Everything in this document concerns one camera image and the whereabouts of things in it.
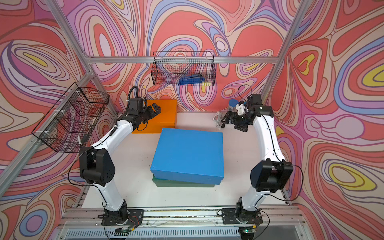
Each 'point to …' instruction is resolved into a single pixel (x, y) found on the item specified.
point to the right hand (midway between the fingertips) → (229, 127)
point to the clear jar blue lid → (219, 115)
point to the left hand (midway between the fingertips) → (158, 110)
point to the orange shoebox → (166, 118)
